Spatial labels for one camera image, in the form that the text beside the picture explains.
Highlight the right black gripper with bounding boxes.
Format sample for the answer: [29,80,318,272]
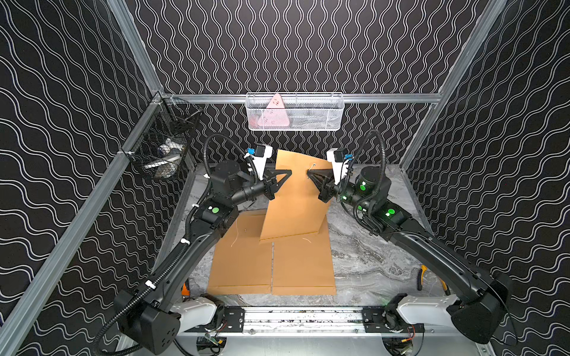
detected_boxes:
[308,168,373,218]

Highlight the brown file bag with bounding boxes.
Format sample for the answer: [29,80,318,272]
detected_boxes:
[207,209,273,295]
[260,150,332,243]
[273,220,336,296]

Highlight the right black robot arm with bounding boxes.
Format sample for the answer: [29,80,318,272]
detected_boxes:
[307,130,512,344]

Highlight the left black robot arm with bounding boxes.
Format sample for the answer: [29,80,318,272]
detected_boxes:
[91,133,292,355]

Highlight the pink triangular board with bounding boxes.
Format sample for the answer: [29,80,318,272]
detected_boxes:
[255,93,290,130]

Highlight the white object in black basket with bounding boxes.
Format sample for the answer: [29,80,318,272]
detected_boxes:
[143,138,186,179]

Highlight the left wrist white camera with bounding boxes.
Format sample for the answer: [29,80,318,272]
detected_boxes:
[244,144,273,180]

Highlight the white wire mesh basket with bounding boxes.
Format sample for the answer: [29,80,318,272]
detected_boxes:
[245,92,345,131]

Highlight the black wire mesh basket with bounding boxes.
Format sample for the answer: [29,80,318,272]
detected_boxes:
[127,98,204,181]

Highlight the orange handled tool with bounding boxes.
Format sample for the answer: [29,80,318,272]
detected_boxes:
[181,280,191,298]

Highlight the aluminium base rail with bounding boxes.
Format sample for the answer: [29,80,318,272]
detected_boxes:
[180,306,398,337]

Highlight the yellow handled pliers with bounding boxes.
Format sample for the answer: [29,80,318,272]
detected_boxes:
[416,264,451,295]

